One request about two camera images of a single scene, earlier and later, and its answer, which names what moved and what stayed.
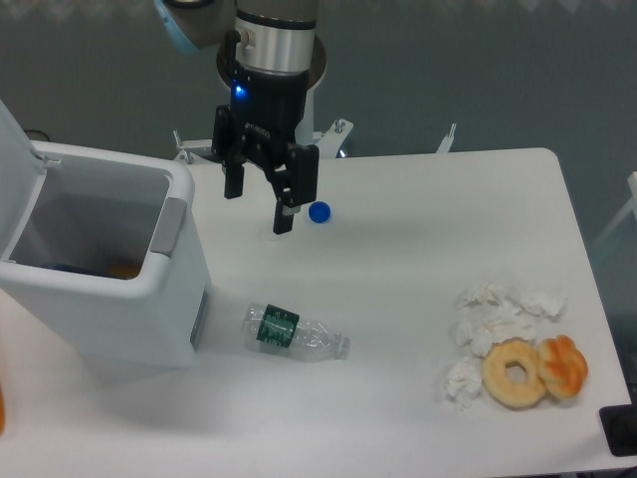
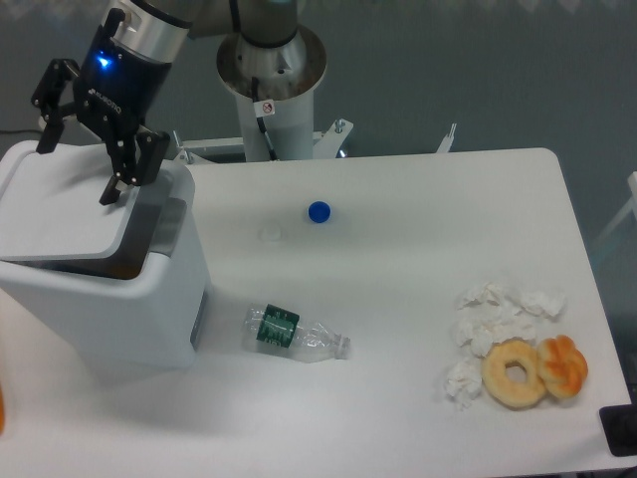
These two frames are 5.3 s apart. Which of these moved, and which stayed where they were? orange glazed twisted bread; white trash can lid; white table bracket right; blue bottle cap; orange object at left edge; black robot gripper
Moved: white trash can lid; black robot gripper
Stayed: orange glazed twisted bread; blue bottle cap; white table bracket right; orange object at left edge
